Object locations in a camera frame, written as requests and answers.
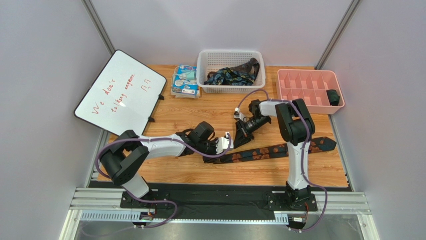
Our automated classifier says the right aluminium frame post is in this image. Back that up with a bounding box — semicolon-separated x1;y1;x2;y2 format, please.
314;0;363;70

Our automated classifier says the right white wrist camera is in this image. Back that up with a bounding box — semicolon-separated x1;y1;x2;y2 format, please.
233;107;246;121

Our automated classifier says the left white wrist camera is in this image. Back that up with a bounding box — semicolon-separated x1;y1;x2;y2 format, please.
216;132;234;155

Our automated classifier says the white whiteboard black frame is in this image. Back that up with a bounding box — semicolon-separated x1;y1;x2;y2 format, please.
74;50;167;136

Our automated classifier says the white plastic basket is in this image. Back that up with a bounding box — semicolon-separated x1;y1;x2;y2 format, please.
196;50;266;94

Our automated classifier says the blue white packet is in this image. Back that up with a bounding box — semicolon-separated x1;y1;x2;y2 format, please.
170;65;201;99

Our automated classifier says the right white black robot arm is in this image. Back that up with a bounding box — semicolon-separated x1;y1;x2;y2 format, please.
233;98;316;209

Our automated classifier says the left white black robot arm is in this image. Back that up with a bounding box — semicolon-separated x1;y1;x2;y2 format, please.
96;121;233;199

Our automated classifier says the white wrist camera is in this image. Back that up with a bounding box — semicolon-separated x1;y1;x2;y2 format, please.
233;107;246;121
216;132;234;155

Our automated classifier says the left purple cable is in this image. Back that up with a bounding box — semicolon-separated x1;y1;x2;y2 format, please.
95;132;233;230

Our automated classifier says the pink divided organizer tray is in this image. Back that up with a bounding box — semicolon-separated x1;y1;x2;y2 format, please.
276;69;346;115

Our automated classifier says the left aluminium frame post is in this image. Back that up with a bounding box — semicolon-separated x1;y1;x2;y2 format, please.
81;0;116;56

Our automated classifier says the dark floral ties pile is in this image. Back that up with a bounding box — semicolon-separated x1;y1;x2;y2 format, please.
204;58;261;87

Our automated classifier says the purple cable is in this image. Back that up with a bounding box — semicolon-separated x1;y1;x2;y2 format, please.
95;132;233;230
236;89;329;233

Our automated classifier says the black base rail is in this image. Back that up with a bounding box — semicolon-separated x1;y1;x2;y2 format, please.
87;180;354;221

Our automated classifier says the aluminium frame post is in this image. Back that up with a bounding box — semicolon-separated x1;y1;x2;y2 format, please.
314;0;363;70
81;0;116;56

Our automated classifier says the black orange floral tie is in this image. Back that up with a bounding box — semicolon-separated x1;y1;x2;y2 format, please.
203;137;337;164

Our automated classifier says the rolled black tie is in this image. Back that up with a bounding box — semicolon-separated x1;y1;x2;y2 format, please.
326;89;341;107

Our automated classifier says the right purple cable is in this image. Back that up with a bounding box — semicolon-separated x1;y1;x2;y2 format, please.
236;89;329;233

